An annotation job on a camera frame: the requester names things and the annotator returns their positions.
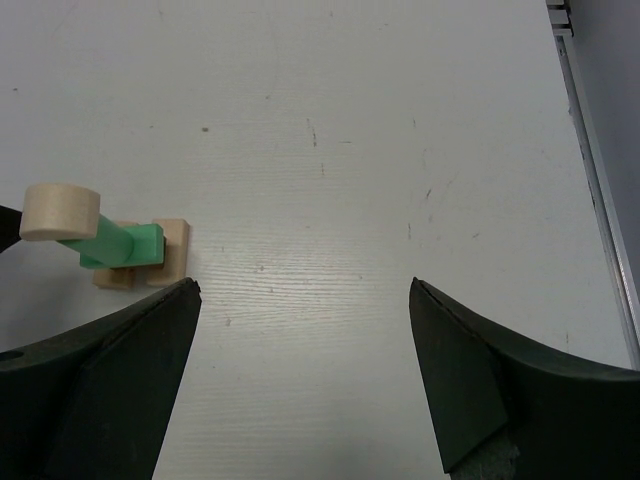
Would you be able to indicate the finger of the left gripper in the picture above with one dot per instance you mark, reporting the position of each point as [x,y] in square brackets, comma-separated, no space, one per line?
[10,221]

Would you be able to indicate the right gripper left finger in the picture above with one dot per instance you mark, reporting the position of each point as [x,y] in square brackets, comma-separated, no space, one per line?
[95,402]

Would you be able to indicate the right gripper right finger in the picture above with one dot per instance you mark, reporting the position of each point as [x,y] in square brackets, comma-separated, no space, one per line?
[504,406]

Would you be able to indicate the small light wood block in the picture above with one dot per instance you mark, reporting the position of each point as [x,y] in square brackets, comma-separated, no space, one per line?
[59,212]

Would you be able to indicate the green block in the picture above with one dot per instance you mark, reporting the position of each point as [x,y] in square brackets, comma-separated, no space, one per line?
[87,245]
[148,245]

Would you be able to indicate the aluminium frame rail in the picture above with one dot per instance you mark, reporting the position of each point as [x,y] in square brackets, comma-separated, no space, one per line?
[598,47]

